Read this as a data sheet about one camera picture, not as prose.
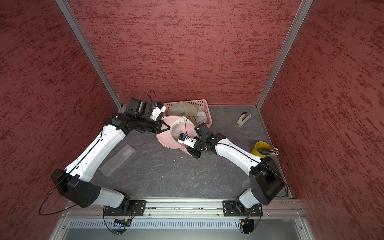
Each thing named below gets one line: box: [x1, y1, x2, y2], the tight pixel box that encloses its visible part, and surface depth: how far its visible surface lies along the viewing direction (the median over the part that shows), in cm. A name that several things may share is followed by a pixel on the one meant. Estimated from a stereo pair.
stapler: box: [236, 111, 252, 128], surface depth 112 cm
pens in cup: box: [258, 147, 280, 156], surface depth 79 cm
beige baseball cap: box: [167, 101, 207, 124], surface depth 112 cm
